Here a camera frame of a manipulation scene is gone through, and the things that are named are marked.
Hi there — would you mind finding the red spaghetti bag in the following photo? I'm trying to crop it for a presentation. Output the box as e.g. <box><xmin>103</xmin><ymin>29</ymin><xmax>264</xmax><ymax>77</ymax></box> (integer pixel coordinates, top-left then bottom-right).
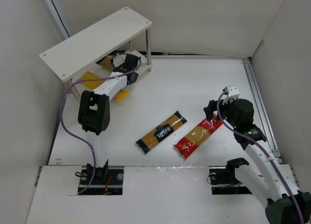
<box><xmin>174</xmin><ymin>114</ymin><xmax>223</xmax><ymax>160</ymax></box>

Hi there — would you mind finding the yellow spaghetti bag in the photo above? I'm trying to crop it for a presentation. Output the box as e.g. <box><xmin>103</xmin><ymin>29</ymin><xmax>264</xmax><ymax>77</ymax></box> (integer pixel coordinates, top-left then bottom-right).
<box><xmin>77</xmin><ymin>71</ymin><xmax>130</xmax><ymax>103</ymax></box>

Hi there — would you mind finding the blue spaghetti bag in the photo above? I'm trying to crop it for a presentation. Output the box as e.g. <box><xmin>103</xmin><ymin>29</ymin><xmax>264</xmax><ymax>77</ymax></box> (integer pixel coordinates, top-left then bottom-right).
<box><xmin>136</xmin><ymin>111</ymin><xmax>187</xmax><ymax>154</ymax></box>
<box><xmin>96</xmin><ymin>57</ymin><xmax>115</xmax><ymax>72</ymax></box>

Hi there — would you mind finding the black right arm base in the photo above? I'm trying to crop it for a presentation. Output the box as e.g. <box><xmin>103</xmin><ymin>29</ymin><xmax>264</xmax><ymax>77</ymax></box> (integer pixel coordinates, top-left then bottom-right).
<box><xmin>207</xmin><ymin>166</ymin><xmax>252</xmax><ymax>195</ymax></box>

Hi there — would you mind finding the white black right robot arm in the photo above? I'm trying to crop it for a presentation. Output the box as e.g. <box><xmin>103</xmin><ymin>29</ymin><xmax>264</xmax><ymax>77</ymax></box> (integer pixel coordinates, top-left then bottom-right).
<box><xmin>204</xmin><ymin>99</ymin><xmax>311</xmax><ymax>224</ymax></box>

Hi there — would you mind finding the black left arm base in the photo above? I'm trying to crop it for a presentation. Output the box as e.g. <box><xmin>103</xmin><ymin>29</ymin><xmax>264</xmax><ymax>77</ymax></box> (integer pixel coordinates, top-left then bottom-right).
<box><xmin>75</xmin><ymin>167</ymin><xmax>124</xmax><ymax>196</ymax></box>

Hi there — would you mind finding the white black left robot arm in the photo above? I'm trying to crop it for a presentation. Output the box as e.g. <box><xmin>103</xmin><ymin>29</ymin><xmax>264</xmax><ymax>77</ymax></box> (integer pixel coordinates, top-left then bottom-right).
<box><xmin>78</xmin><ymin>53</ymin><xmax>141</xmax><ymax>178</ymax></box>

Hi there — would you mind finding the white two-tier shelf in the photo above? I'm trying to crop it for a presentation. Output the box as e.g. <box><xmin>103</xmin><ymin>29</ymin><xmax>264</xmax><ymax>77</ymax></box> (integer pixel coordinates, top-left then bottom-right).
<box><xmin>39</xmin><ymin>6</ymin><xmax>152</xmax><ymax>88</ymax></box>

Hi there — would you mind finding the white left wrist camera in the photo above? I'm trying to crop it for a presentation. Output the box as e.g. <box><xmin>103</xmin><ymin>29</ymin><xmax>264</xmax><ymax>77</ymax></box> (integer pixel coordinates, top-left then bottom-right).
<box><xmin>112</xmin><ymin>54</ymin><xmax>126</xmax><ymax>67</ymax></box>

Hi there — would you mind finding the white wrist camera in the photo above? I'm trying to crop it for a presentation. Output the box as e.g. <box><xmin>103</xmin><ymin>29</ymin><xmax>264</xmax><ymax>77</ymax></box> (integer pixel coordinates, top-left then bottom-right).
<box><xmin>112</xmin><ymin>54</ymin><xmax>126</xmax><ymax>67</ymax></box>
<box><xmin>222</xmin><ymin>85</ymin><xmax>240</xmax><ymax>105</ymax></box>

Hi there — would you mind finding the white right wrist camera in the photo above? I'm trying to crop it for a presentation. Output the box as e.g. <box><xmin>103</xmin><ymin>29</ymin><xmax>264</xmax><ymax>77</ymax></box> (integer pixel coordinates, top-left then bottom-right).
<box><xmin>222</xmin><ymin>85</ymin><xmax>240</xmax><ymax>105</ymax></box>

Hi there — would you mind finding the aluminium frame rail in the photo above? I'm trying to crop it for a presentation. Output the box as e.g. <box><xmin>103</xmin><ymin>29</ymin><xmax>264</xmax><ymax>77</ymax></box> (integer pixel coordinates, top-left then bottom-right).
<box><xmin>242</xmin><ymin>59</ymin><xmax>283</xmax><ymax>164</ymax></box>

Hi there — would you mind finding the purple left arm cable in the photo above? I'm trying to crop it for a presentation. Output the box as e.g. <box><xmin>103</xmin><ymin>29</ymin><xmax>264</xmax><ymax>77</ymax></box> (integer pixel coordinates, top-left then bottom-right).
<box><xmin>60</xmin><ymin>52</ymin><xmax>143</xmax><ymax>194</ymax></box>

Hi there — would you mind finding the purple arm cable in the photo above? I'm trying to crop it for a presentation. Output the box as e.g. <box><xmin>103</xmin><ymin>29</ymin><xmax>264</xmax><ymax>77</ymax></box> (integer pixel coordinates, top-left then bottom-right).
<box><xmin>216</xmin><ymin>89</ymin><xmax>306</xmax><ymax>224</ymax></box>
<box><xmin>60</xmin><ymin>52</ymin><xmax>143</xmax><ymax>194</ymax></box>

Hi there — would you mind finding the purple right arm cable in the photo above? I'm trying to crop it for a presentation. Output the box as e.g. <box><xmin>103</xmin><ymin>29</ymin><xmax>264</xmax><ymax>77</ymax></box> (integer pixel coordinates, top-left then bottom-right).
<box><xmin>216</xmin><ymin>89</ymin><xmax>306</xmax><ymax>224</ymax></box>

